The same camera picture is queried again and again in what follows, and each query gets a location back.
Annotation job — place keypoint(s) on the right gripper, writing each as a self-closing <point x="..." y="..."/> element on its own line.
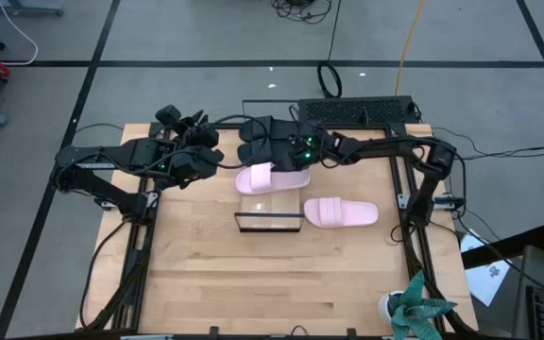
<point x="317" y="151"/>

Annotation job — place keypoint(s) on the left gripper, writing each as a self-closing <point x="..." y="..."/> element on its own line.
<point x="196" y="163"/>

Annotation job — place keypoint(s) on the black rubber slide sandal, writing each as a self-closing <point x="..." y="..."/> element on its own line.
<point x="255" y="153"/>
<point x="258" y="128"/>

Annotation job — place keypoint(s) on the pink rubber slide sandal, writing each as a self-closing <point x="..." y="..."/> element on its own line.
<point x="258" y="179"/>
<point x="347" y="213"/>

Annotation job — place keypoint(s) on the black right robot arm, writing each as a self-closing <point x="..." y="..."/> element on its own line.
<point x="395" y="145"/>

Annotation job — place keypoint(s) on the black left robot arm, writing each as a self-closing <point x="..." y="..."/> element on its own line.
<point x="111" y="156"/>

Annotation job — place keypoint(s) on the black perforated computer case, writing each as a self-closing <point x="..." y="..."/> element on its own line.
<point x="357" y="111"/>

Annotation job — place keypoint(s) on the white plant pot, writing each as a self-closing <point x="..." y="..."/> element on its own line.
<point x="385" y="307"/>

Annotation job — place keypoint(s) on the green artificial plant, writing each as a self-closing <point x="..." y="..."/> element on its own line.
<point x="418" y="309"/>

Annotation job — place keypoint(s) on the white paper sheet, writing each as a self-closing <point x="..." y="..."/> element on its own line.
<point x="487" y="278"/>

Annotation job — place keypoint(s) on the black metal bar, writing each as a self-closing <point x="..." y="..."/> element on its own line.
<point x="503" y="248"/>

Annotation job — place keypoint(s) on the black aluminium rig frame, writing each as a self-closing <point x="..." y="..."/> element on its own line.
<point x="135" y="283"/>

